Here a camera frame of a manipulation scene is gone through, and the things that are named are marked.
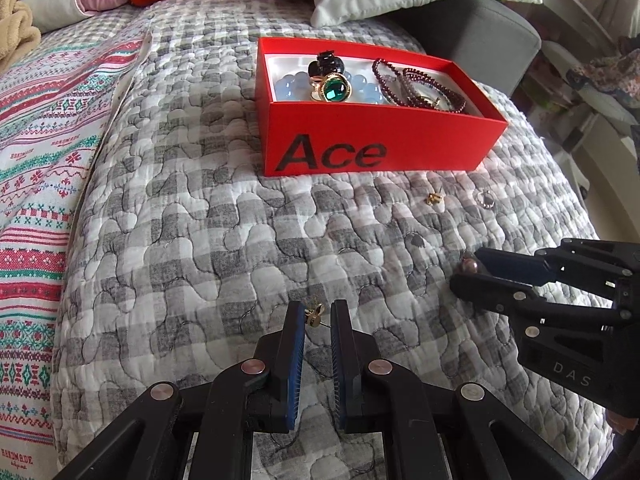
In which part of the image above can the red cardboard box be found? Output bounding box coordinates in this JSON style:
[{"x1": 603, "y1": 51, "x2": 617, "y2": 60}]
[{"x1": 255, "y1": 36, "x2": 510, "y2": 177}]

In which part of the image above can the grey checked quilt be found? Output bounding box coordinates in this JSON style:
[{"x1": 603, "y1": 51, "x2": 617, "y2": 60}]
[{"x1": 50, "y1": 0, "x2": 617, "y2": 480}]

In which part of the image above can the white office chair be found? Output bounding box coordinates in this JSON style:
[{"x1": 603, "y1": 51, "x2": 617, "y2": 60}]
[{"x1": 542, "y1": 39, "x2": 640, "y2": 193}]

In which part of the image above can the black hair claw clip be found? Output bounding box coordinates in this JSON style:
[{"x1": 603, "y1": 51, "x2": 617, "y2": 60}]
[{"x1": 308, "y1": 52, "x2": 346, "y2": 79}]

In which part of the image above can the beige fleece blanket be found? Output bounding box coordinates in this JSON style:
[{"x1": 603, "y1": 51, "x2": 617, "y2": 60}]
[{"x1": 0, "y1": 0, "x2": 42, "y2": 62}]

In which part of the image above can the light blue bead bracelet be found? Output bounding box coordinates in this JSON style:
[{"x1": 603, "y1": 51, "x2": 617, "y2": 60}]
[{"x1": 273, "y1": 71, "x2": 389, "y2": 106}]

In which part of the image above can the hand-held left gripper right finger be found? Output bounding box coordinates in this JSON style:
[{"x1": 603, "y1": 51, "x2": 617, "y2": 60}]
[{"x1": 330, "y1": 299, "x2": 601, "y2": 480}]

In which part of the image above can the gold ring with green gem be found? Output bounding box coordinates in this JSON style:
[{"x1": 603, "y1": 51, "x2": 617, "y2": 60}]
[{"x1": 311, "y1": 73, "x2": 354, "y2": 104}]

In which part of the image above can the striped patterned blanket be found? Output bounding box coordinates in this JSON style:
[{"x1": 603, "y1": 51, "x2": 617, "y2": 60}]
[{"x1": 0, "y1": 34, "x2": 153, "y2": 480}]

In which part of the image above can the floral cloth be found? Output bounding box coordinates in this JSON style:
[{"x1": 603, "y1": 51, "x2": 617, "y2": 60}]
[{"x1": 566, "y1": 48, "x2": 640, "y2": 97}]

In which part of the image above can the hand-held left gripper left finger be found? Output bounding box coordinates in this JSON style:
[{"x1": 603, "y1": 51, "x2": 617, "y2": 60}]
[{"x1": 50, "y1": 301, "x2": 307, "y2": 480}]

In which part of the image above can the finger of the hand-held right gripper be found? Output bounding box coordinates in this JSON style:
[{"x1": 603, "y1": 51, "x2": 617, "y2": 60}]
[
  {"x1": 474, "y1": 238, "x2": 632, "y2": 288},
  {"x1": 450, "y1": 272, "x2": 632, "y2": 340}
]

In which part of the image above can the person's right hand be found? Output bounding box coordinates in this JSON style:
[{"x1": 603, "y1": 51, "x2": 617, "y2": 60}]
[{"x1": 607, "y1": 405, "x2": 640, "y2": 437}]

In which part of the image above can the dark garnet bead bracelet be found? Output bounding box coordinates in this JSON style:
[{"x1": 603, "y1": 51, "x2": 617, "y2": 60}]
[{"x1": 372, "y1": 58, "x2": 469, "y2": 114}]

